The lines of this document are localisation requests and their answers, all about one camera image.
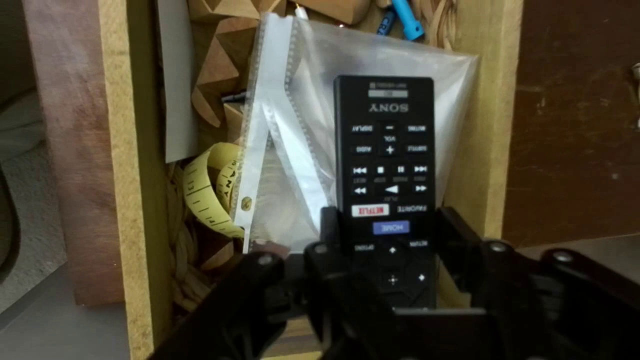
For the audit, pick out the grey card sheet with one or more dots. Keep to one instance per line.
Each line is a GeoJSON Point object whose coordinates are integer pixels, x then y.
{"type": "Point", "coordinates": [176, 81]}

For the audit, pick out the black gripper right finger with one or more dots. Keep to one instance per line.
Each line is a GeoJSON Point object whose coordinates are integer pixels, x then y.
{"type": "Point", "coordinates": [546, 312]}

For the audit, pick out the yellow measuring tape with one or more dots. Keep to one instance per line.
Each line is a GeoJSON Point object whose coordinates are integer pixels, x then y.
{"type": "Point", "coordinates": [212, 192]}

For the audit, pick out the brown faceted wooden block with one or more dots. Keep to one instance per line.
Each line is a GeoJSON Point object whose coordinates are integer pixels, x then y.
{"type": "Point", "coordinates": [222, 60]}

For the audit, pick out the wooden crate box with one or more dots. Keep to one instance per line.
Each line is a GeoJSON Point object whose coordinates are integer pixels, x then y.
{"type": "Point", "coordinates": [127, 167]}

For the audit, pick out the light blue marker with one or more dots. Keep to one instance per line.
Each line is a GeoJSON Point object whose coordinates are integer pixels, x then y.
{"type": "Point", "coordinates": [406, 21]}

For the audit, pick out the black Sony remote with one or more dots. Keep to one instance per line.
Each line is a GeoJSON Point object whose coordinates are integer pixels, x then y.
{"type": "Point", "coordinates": [387, 147]}

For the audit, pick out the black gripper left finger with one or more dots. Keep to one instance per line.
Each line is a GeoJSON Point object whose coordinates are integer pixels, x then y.
{"type": "Point", "coordinates": [286, 312]}

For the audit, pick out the clear plastic bag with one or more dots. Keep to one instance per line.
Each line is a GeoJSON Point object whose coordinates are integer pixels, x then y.
{"type": "Point", "coordinates": [307, 86]}

